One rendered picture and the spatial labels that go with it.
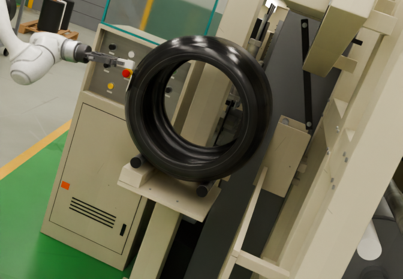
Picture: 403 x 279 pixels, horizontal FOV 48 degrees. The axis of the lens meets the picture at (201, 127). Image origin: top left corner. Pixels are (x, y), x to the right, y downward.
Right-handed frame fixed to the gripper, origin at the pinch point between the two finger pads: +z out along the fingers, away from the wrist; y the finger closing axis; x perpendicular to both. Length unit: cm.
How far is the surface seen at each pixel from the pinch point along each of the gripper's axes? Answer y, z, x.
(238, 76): -11.6, 46.5, -6.6
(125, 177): -10.7, 11.8, 41.8
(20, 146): 141, -133, 105
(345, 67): 7, 82, -17
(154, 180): 3.5, 19.5, 45.4
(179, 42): -9.6, 22.8, -13.3
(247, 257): -59, 66, 34
